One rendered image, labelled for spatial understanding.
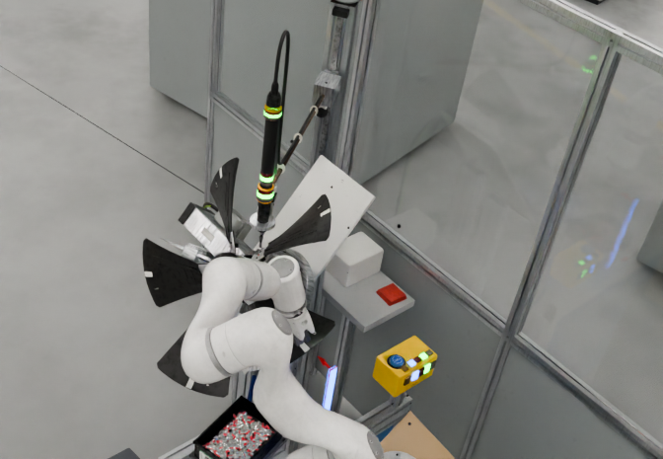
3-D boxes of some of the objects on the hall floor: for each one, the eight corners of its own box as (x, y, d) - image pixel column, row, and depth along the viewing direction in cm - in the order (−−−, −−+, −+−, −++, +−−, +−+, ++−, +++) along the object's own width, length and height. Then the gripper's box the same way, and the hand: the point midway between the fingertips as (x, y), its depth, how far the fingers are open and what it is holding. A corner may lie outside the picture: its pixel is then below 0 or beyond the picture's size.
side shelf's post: (328, 429, 359) (355, 283, 308) (334, 435, 356) (362, 290, 306) (321, 433, 356) (347, 287, 306) (327, 440, 354) (354, 294, 304)
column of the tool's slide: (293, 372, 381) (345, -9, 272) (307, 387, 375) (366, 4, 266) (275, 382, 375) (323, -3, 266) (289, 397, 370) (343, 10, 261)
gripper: (261, 294, 222) (272, 333, 236) (297, 329, 214) (306, 367, 228) (284, 277, 225) (293, 317, 239) (320, 312, 217) (328, 350, 230)
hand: (299, 338), depth 232 cm, fingers closed
